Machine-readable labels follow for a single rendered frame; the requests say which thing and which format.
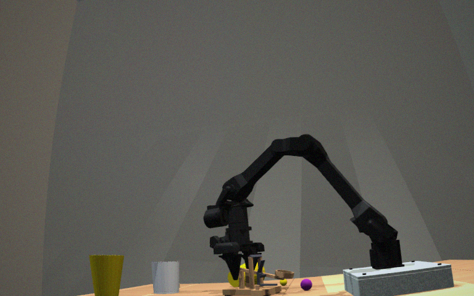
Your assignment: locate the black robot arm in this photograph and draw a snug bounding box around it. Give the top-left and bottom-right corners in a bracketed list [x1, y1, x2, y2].
[204, 134, 404, 269]

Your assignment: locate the purple ball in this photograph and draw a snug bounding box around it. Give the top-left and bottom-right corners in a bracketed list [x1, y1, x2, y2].
[301, 279, 312, 290]

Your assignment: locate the yellow open cup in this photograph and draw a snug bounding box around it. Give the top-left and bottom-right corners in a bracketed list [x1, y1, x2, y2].
[228, 262, 265, 287]
[89, 255, 124, 296]

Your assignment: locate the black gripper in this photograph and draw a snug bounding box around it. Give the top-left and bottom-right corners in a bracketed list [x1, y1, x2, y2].
[214, 223, 265, 280]

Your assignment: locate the grey cylindrical cup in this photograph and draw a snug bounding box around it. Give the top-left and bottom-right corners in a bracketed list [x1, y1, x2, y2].
[151, 261, 180, 294]

